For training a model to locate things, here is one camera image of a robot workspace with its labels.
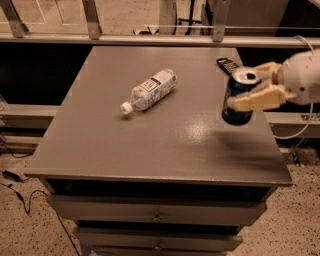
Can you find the clear plastic water bottle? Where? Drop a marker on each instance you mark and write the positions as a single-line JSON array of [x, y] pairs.
[[150, 91]]

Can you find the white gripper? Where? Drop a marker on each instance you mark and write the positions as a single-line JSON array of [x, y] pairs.
[[301, 78]]

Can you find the upper grey drawer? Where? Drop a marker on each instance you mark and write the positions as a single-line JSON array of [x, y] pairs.
[[167, 211]]

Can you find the black rxbar chocolate wrapper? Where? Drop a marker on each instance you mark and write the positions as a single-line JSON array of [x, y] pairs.
[[227, 65]]

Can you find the lower grey drawer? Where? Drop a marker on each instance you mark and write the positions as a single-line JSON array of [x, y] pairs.
[[156, 239]]

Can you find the metal railing frame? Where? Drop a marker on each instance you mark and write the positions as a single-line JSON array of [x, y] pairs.
[[221, 23]]

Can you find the grey drawer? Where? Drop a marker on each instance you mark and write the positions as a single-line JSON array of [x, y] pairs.
[[167, 211], [156, 239]]

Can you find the grey drawer cabinet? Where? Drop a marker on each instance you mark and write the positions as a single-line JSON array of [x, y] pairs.
[[179, 148]]

